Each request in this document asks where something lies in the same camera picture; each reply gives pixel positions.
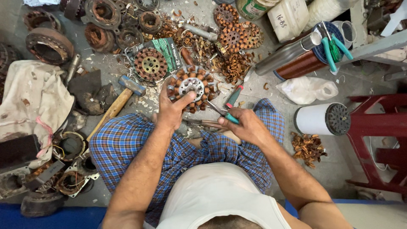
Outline fan stator with copper windings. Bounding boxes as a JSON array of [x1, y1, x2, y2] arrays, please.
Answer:
[[167, 66, 219, 114]]

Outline jar with green label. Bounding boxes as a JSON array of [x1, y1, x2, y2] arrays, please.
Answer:
[[235, 0, 281, 21]]

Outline wooden handled hammer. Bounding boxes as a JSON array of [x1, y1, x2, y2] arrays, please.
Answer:
[[86, 75, 147, 142]]

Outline white plastic jerrycan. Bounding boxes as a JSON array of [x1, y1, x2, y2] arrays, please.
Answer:
[[267, 0, 310, 44]]

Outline teal handled cutting pliers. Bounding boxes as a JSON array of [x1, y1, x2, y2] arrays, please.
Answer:
[[206, 99, 240, 125]]

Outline gray metal frame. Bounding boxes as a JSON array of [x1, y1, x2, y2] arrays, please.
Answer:
[[336, 29, 407, 81]]

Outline person's left hand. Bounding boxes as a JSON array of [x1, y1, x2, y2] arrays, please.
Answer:
[[151, 80, 198, 131]]

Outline small pile of copper scraps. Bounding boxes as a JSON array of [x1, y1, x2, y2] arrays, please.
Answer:
[[291, 132, 328, 169]]

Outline gray square motor housing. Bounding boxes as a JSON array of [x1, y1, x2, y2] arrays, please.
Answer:
[[0, 168, 33, 200]]

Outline gray metal rod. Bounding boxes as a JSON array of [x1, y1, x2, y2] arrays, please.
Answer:
[[64, 53, 82, 86]]

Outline large steel cylinder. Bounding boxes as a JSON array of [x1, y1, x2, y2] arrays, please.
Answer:
[[254, 31, 322, 76]]

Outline green cardboard box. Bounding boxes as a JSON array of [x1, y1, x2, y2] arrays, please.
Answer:
[[127, 37, 182, 76]]

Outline dark stator at edge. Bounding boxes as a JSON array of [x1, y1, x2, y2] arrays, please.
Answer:
[[0, 42, 20, 103]]

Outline thin white cable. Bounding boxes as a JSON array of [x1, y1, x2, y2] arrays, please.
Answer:
[[369, 136, 400, 172]]

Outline short gray metal tube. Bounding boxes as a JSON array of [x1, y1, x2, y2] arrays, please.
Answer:
[[183, 22, 219, 42]]

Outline white paper roll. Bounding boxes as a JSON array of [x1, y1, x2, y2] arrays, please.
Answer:
[[305, 0, 360, 31]]

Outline heap of rusty motor housings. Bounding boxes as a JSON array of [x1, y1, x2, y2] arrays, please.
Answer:
[[23, 0, 163, 66]]

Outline green red handled screwdriver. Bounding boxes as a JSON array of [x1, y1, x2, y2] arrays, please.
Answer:
[[225, 85, 244, 109]]

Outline brown wound stator brass hub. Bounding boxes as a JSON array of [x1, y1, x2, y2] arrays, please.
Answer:
[[134, 48, 168, 82]]

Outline gray metal bar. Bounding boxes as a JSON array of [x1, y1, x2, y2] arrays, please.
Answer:
[[24, 160, 66, 192]]

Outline copper wire spool blue flange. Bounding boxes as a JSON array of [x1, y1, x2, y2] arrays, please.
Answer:
[[273, 21, 346, 82]]

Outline black rectangular block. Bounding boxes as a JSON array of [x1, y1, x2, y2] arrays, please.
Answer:
[[0, 134, 41, 174]]

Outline person's right hand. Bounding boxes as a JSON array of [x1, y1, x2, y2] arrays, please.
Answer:
[[217, 106, 272, 148]]

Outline person's checkered shorts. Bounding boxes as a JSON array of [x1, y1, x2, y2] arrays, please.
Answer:
[[89, 98, 286, 228]]

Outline person's white vest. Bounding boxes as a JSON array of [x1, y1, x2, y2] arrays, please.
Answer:
[[155, 162, 292, 229]]

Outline dark red plastic stool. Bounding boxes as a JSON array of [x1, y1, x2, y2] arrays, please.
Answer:
[[345, 94, 407, 195]]

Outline white framed motor winding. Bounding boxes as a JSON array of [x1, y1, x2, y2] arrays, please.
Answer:
[[55, 152, 100, 198]]

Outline small white plastic cup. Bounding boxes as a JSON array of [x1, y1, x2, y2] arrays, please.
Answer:
[[332, 20, 357, 49]]

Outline heap of cut copper coils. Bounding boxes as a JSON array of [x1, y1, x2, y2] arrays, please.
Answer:
[[219, 52, 253, 85]]

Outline dark dirty rag lump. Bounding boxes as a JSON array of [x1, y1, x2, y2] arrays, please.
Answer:
[[68, 70, 114, 116]]

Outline white spool black end cap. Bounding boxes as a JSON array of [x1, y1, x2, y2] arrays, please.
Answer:
[[294, 102, 351, 137]]

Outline white plastic bag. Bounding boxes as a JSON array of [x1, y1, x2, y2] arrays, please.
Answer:
[[276, 76, 339, 106]]

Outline green handled pliers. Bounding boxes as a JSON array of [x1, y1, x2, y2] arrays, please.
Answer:
[[321, 21, 354, 74]]

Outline dirty white cloth sack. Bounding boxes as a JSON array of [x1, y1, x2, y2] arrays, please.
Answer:
[[0, 60, 76, 170]]

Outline dark round motor cover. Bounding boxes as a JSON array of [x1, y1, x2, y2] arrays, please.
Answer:
[[20, 190, 66, 219]]

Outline blue mat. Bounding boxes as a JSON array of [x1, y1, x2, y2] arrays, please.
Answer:
[[0, 203, 107, 229]]

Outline bundle of copper wires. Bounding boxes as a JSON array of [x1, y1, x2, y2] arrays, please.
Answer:
[[183, 119, 228, 130]]

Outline round motor housing yellow wire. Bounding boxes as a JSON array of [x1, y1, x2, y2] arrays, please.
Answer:
[[52, 131, 88, 162]]

